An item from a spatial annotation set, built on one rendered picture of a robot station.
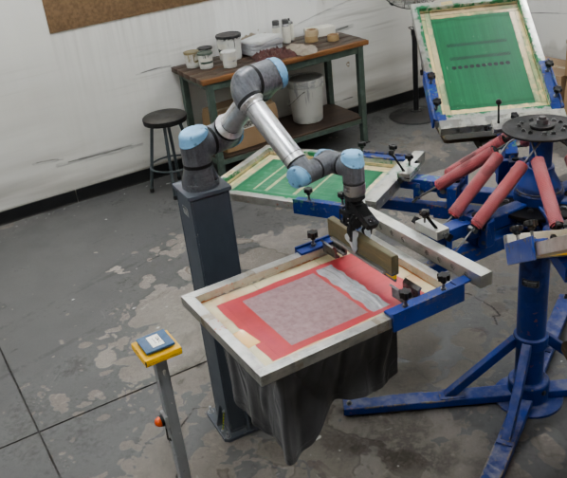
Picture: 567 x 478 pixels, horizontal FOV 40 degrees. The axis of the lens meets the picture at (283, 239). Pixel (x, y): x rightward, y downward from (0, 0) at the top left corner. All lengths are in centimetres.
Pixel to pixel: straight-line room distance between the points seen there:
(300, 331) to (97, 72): 397
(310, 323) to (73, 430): 168
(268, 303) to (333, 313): 24
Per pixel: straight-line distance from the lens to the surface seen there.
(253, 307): 269
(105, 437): 380
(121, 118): 628
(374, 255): 262
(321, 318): 259
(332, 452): 349
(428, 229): 286
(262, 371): 232
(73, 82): 611
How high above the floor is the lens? 238
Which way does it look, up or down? 27 degrees down
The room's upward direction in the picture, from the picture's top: 7 degrees counter-clockwise
